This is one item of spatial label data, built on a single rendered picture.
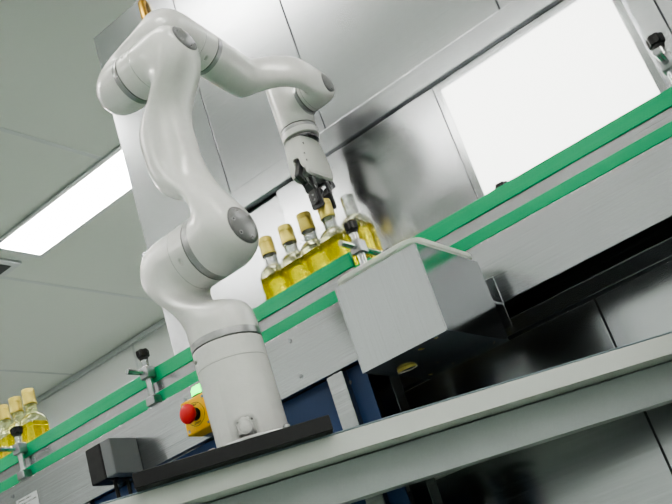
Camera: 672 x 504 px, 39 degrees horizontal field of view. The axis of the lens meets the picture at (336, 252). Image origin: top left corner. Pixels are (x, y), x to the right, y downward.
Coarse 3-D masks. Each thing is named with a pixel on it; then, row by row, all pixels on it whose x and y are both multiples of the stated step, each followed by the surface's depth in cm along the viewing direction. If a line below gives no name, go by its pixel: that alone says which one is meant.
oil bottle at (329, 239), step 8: (328, 232) 202; (336, 232) 201; (320, 240) 203; (328, 240) 202; (336, 240) 201; (328, 248) 202; (336, 248) 200; (344, 248) 200; (328, 256) 201; (336, 256) 200
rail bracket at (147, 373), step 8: (136, 352) 211; (144, 352) 210; (144, 360) 210; (144, 368) 209; (152, 368) 210; (144, 376) 208; (152, 376) 209; (152, 384) 208; (152, 392) 207; (152, 400) 206; (160, 400) 207
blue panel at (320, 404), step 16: (352, 368) 181; (320, 384) 184; (352, 384) 180; (368, 384) 178; (288, 400) 188; (304, 400) 186; (320, 400) 184; (368, 400) 177; (288, 416) 188; (304, 416) 185; (320, 416) 183; (336, 416) 181; (368, 416) 177; (208, 448) 198; (112, 496) 212
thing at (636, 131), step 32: (608, 128) 168; (640, 128) 165; (544, 160) 174; (576, 160) 171; (608, 160) 167; (512, 192) 177; (544, 192) 174; (448, 224) 184; (480, 224) 180; (512, 224) 176
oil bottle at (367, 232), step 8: (352, 216) 200; (360, 216) 199; (360, 224) 198; (368, 224) 200; (344, 232) 200; (360, 232) 197; (368, 232) 198; (376, 232) 201; (344, 240) 200; (368, 240) 197; (376, 240) 199; (376, 248) 198; (368, 256) 195
